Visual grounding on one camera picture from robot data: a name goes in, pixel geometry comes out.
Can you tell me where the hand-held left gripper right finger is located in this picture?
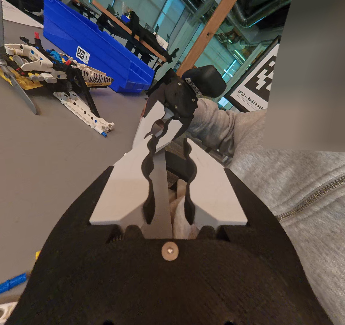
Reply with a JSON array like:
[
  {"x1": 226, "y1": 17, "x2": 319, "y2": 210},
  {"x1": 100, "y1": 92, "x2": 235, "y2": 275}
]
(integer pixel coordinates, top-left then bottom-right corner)
[{"x1": 183, "y1": 138, "x2": 248, "y2": 234}]

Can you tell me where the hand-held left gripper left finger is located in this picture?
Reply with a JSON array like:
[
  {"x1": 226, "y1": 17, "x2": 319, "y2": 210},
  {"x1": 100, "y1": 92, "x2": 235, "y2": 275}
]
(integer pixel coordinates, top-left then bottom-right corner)
[{"x1": 89, "y1": 139, "x2": 173, "y2": 240}]

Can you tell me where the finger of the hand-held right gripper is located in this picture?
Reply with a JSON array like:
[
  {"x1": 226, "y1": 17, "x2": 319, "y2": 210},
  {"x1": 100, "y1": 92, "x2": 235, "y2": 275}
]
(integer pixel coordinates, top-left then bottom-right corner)
[
  {"x1": 132, "y1": 98, "x2": 167, "y2": 153},
  {"x1": 154, "y1": 112, "x2": 187, "y2": 153}
]

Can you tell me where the person's right forearm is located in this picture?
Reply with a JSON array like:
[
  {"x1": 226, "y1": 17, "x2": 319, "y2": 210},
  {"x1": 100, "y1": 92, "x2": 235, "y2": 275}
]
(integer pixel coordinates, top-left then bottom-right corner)
[{"x1": 187, "y1": 98, "x2": 268, "y2": 158}]

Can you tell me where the white lego panel assembly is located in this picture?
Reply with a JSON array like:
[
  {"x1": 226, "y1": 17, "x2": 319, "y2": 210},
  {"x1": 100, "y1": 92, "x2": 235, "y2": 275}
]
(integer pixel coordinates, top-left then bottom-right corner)
[{"x1": 53, "y1": 90, "x2": 115, "y2": 137}]

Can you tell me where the large lego vehicle model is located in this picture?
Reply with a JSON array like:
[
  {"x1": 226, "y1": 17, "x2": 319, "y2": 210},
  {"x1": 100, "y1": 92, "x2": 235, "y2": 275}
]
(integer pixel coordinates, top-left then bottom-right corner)
[{"x1": 0, "y1": 32, "x2": 114, "y2": 91}]

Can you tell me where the blue lego piece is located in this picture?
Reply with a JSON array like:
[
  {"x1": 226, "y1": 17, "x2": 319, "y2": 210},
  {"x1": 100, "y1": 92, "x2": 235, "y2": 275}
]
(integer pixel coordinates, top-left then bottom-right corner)
[{"x1": 0, "y1": 273, "x2": 27, "y2": 295}]

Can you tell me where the white lego piece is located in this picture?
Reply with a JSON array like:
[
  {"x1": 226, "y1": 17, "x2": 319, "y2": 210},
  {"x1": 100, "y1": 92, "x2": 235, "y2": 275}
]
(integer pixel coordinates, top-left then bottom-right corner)
[{"x1": 0, "y1": 301, "x2": 19, "y2": 319}]

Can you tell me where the pale fleece cloth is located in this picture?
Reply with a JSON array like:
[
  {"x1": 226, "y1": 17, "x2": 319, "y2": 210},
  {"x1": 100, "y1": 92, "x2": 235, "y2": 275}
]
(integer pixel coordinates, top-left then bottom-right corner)
[{"x1": 169, "y1": 179, "x2": 201, "y2": 240}]

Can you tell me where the black equipment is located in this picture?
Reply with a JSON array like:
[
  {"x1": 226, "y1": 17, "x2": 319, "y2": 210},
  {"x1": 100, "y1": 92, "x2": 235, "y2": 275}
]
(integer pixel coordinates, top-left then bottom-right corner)
[{"x1": 127, "y1": 11, "x2": 180, "y2": 61}]

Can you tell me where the black white marker sign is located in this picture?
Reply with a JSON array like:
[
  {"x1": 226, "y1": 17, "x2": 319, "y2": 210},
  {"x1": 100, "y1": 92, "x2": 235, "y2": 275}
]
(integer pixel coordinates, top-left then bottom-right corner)
[{"x1": 224, "y1": 36, "x2": 280, "y2": 113}]

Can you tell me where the person's grey hoodie torso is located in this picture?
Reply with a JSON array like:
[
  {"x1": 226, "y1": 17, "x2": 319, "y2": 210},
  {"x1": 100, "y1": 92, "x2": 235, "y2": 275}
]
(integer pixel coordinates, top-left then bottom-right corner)
[{"x1": 229, "y1": 148, "x2": 345, "y2": 325}]

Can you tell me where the wooden workbench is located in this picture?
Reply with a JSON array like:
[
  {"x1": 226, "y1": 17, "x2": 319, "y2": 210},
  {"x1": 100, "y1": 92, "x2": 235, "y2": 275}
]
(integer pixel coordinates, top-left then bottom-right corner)
[{"x1": 92, "y1": 0, "x2": 167, "y2": 64}]

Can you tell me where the blue plastic bin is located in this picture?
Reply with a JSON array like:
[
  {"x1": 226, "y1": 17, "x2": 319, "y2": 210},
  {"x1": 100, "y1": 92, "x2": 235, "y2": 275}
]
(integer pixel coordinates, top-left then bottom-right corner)
[{"x1": 43, "y1": 0, "x2": 156, "y2": 93}]

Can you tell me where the white printed paper sheet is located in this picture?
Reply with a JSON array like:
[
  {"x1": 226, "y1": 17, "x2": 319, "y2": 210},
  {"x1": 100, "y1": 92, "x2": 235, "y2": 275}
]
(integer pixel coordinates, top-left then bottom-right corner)
[{"x1": 0, "y1": 0, "x2": 44, "y2": 29}]

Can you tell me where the wooden post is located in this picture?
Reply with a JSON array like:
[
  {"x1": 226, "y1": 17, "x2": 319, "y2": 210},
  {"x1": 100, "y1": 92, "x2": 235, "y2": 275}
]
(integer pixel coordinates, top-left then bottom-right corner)
[{"x1": 176, "y1": 0, "x2": 252, "y2": 77}]

